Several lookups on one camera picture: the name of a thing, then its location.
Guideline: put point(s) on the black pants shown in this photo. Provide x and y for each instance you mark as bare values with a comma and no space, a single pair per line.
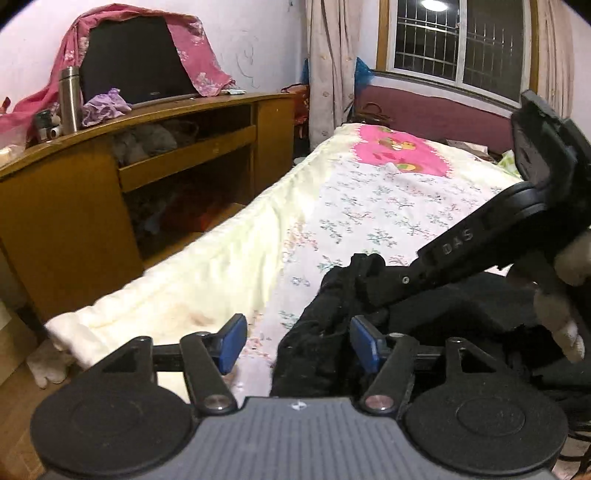
316,358

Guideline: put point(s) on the floral bed quilt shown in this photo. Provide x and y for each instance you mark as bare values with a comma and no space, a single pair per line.
361,191

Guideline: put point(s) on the right beige curtain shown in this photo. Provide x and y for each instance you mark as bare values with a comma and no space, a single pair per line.
556,66

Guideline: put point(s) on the pink floral cloth cover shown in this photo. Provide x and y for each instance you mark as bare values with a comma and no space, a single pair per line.
188,37

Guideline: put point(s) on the green checked cloth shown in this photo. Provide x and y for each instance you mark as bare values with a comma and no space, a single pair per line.
508,164

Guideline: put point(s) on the left beige curtain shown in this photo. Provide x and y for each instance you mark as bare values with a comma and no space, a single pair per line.
333,32

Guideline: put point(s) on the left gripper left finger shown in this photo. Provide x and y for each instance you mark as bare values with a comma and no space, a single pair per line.
206,359

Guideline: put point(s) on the barred window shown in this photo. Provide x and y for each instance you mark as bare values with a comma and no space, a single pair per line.
478,48

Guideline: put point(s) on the beige curtain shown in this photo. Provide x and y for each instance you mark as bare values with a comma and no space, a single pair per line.
556,66
333,32

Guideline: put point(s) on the purple crumpled cloth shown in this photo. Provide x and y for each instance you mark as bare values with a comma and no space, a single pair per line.
102,107

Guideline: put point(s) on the wooden tv cabinet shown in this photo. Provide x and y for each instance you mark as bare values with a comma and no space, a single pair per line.
66,232

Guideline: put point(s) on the blue plastic bag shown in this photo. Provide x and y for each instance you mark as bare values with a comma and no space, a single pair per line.
363,75

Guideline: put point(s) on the red gift bag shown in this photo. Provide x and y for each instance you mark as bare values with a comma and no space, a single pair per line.
301,93

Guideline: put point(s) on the brown handbag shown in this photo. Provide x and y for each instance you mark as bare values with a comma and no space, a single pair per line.
370,114

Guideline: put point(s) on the black television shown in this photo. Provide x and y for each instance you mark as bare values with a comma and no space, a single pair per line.
137,57

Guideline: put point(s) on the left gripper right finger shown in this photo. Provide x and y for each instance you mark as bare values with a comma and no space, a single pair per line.
390,361

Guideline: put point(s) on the steel thermos bottle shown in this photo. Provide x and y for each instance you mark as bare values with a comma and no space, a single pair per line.
70,100

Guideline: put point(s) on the white gloved right hand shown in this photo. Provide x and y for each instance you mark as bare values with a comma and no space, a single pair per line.
555,310

